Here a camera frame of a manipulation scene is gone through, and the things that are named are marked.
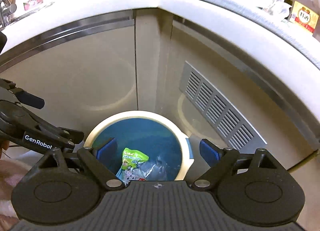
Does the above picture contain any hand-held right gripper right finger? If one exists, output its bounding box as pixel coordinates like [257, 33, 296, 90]
[192, 138, 288, 190]

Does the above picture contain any crumpled clear plastic film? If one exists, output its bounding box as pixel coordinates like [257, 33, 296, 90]
[259, 0, 292, 22]

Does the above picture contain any beige plain cabinet door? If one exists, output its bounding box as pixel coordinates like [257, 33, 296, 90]
[0, 17, 137, 146]

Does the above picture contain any white red-dotted wrapper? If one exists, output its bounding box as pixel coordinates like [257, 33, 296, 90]
[116, 168, 147, 184]

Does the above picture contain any beige cabinet corner panel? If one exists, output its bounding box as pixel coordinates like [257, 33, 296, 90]
[135, 8, 173, 123]

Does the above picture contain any white round trash bin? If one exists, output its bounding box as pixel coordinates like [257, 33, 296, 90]
[84, 111, 194, 184]

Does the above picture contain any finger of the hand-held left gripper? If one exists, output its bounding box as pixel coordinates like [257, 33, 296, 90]
[0, 79, 46, 110]
[0, 100, 85, 155]

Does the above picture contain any green snack wrapper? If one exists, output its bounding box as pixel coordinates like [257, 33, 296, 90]
[121, 147, 150, 172]

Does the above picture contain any pink patterned cloth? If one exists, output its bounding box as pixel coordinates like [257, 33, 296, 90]
[0, 158, 28, 224]

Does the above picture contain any cooking wine jug yellow cap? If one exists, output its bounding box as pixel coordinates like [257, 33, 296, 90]
[289, 0, 320, 37]

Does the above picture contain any silver vent grille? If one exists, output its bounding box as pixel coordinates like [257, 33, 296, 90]
[178, 60, 268, 158]

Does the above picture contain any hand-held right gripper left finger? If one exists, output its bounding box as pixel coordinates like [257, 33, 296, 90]
[37, 138, 125, 191]

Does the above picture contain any blue bin liner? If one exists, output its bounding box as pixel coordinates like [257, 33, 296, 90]
[92, 118, 181, 184]

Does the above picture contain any metal faucet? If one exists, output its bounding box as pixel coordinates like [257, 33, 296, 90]
[0, 0, 18, 28]

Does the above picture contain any beige vented cabinet door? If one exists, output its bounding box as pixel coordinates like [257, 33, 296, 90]
[172, 19, 320, 172]

